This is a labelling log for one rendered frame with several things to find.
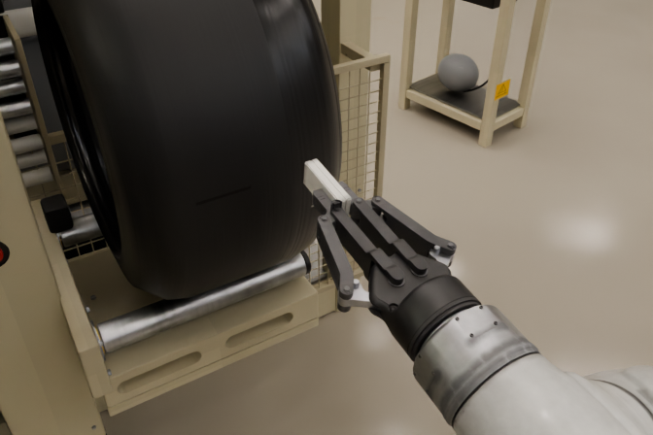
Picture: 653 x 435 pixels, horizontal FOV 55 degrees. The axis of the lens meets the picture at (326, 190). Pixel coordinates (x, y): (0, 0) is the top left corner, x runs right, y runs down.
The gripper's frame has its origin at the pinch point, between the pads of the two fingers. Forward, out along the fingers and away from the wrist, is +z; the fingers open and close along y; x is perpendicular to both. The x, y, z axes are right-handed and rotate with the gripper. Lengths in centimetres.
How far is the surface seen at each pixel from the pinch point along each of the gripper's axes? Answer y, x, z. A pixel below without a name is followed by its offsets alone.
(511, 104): -205, 129, 138
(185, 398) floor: 1, 133, 61
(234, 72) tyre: 3.1, -6.1, 15.5
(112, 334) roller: 21.4, 34.1, 18.5
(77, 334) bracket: 25.8, 30.7, 18.0
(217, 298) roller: 5.7, 34.4, 18.0
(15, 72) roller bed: 22, 19, 68
